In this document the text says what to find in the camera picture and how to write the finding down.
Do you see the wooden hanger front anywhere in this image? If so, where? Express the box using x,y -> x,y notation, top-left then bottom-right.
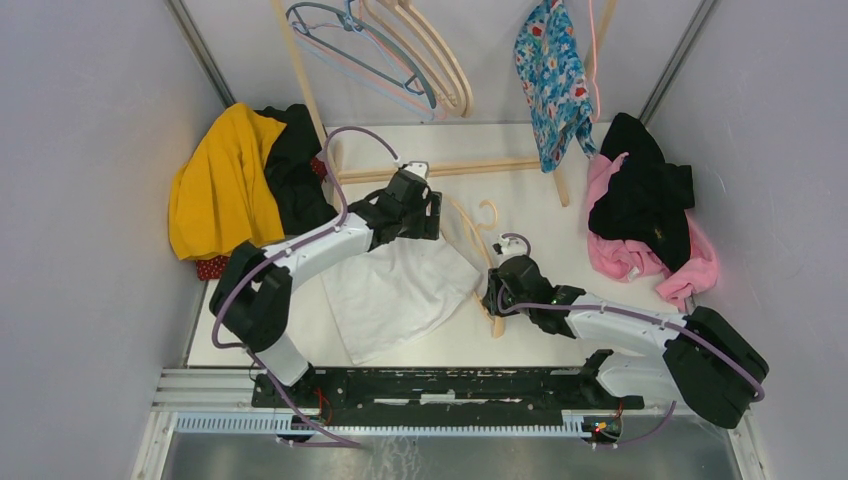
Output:
443,194 -> 505,339

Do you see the wooden hanger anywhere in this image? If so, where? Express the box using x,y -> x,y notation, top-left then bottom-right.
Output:
361,1 -> 453,116
443,194 -> 505,339
383,1 -> 474,118

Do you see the white garment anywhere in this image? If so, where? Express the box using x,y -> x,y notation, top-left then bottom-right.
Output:
321,239 -> 481,365

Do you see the blue floral skirt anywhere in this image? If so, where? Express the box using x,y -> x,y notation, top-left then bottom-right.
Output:
513,1 -> 597,173

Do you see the pink plastic hanger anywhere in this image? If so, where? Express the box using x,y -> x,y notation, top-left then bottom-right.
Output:
289,17 -> 447,121
586,0 -> 602,122

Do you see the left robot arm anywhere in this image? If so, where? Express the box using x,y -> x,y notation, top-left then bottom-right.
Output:
209,162 -> 442,407

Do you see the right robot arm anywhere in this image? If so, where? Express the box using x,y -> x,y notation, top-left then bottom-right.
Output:
483,255 -> 770,429

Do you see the light blue plastic hanger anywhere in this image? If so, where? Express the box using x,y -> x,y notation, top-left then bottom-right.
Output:
288,9 -> 435,123

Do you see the wooden hanger middle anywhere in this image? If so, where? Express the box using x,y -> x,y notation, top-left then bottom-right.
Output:
383,1 -> 474,118

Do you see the wooden hanger back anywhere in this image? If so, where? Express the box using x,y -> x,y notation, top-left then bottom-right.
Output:
361,1 -> 453,116

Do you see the wooden clothes rack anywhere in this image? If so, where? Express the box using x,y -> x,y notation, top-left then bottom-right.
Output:
271,1 -> 618,185

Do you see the black garment left pile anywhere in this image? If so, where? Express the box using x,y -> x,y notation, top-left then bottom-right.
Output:
258,104 -> 338,237

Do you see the black garment pile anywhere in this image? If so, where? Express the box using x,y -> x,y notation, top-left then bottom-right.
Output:
588,112 -> 695,272
258,104 -> 338,237

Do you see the pink garment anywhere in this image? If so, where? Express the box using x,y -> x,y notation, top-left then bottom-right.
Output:
585,154 -> 719,310

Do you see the black garment right pile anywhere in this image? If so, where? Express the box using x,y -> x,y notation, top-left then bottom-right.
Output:
588,112 -> 695,272

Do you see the yellow garment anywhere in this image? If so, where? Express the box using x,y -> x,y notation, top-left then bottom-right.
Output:
168,103 -> 287,261

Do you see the red dotted garment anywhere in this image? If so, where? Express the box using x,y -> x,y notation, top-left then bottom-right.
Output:
195,255 -> 230,281

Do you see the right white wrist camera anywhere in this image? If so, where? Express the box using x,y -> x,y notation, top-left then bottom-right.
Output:
492,232 -> 532,258

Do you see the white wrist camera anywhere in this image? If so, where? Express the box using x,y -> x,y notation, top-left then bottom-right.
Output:
396,160 -> 430,181
492,232 -> 532,258

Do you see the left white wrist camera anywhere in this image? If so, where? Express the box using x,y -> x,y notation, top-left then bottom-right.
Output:
396,160 -> 430,181

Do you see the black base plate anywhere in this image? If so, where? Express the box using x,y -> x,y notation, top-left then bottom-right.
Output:
286,367 -> 645,427

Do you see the white slotted cable duct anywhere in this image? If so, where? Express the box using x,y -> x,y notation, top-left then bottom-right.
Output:
175,412 -> 591,439

